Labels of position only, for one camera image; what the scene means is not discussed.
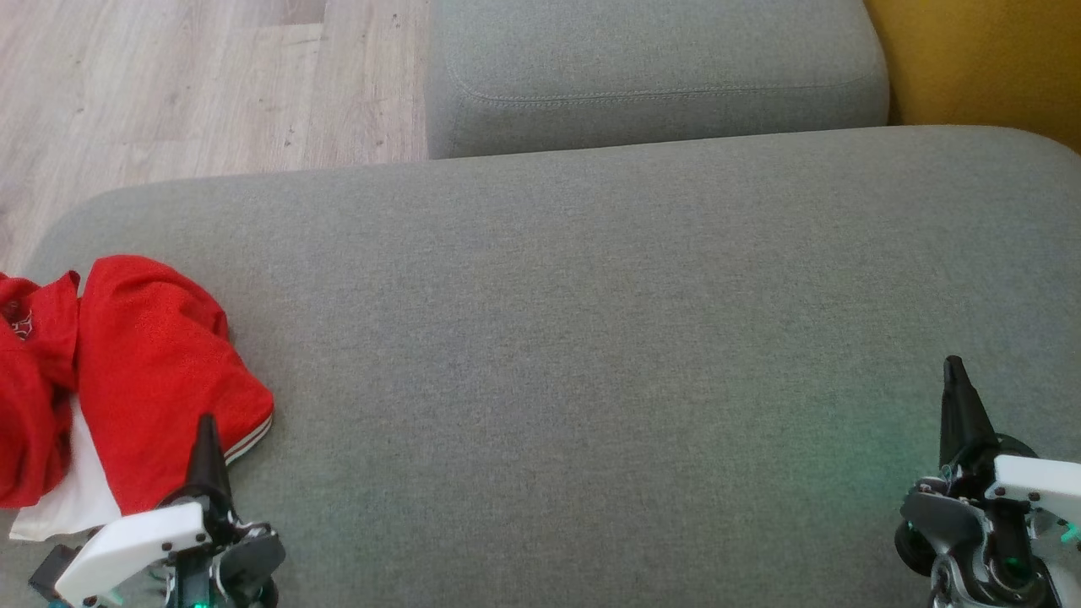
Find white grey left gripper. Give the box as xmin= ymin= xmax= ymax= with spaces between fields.
xmin=30 ymin=413 xmax=288 ymax=608

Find large grey sofa seat cushion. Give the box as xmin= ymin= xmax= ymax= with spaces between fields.
xmin=0 ymin=125 xmax=1081 ymax=608

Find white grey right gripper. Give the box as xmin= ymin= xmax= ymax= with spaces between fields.
xmin=894 ymin=355 xmax=1081 ymax=608

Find red basketball jersey number 23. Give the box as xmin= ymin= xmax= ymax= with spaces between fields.
xmin=8 ymin=255 xmax=275 ymax=542

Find small grey sofa cushion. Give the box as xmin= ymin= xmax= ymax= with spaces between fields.
xmin=425 ymin=0 xmax=892 ymax=160

